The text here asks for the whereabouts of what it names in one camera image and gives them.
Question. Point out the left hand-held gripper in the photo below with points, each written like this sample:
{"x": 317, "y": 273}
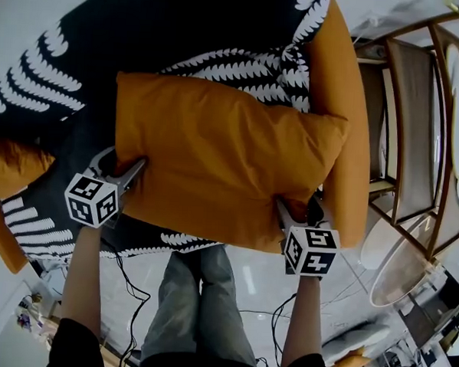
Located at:
{"x": 83, "y": 194}

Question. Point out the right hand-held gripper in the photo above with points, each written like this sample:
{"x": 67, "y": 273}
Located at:
{"x": 314, "y": 252}

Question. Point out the person's right forearm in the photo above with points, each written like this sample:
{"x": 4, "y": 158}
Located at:
{"x": 303, "y": 321}

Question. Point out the person's left forearm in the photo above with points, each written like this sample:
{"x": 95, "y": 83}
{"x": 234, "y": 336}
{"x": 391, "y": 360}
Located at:
{"x": 82, "y": 282}

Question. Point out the orange sofa with patterned throw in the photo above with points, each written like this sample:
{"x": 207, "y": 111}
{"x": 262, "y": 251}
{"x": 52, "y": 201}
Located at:
{"x": 145, "y": 28}

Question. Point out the round beige basket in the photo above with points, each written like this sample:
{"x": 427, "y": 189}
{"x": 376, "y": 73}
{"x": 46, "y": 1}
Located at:
{"x": 397, "y": 272}

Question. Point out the grey floor cushion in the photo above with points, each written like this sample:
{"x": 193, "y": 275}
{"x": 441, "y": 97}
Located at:
{"x": 359, "y": 337}

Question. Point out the wooden shelf rack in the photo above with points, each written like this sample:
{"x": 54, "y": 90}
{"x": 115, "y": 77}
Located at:
{"x": 412, "y": 131}

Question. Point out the person's black printed shirt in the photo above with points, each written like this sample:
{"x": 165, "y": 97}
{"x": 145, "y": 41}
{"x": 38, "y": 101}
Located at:
{"x": 75, "y": 351}

